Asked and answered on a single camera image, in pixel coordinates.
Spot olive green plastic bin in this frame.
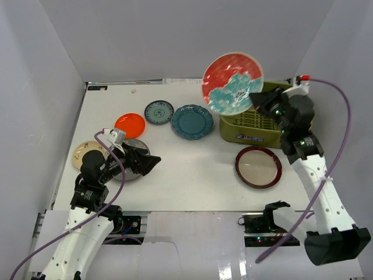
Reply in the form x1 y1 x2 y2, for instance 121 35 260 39
218 80 295 150

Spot teal scalloped plate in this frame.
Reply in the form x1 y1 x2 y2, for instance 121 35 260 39
171 104 214 141

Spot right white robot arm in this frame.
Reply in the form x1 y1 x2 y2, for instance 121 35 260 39
249 87 371 266

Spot white papers at back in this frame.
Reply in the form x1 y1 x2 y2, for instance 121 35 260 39
162 78 202 85

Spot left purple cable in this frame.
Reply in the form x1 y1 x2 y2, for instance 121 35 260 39
8 131 126 280

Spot small blue patterned plate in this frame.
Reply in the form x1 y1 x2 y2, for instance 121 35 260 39
144 100 174 125

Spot grey deer plate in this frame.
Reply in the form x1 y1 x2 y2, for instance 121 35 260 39
118 139 150 181

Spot cream floral plate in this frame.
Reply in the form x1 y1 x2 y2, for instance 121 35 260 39
71 141 105 170

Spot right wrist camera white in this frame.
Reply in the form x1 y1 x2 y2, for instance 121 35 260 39
284 75 310 97

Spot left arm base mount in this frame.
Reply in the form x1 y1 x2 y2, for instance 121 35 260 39
103 216 144 245

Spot dark red rimmed plate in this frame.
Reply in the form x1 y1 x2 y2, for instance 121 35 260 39
234 146 283 190

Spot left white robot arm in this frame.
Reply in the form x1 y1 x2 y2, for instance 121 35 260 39
36 143 161 279

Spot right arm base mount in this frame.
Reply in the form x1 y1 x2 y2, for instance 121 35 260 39
237 201 290 248

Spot orange plate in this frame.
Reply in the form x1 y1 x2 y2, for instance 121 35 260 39
114 113 146 139

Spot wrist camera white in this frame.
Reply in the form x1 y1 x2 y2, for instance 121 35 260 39
103 128 126 152
284 75 310 97

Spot red teal wave plate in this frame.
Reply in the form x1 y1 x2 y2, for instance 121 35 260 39
202 52 264 116

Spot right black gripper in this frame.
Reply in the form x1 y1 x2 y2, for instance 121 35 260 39
248 86 290 135

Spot black label sticker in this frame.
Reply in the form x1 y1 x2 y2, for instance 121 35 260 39
87 85 108 91

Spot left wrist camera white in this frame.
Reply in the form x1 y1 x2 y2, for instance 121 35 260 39
103 128 126 152

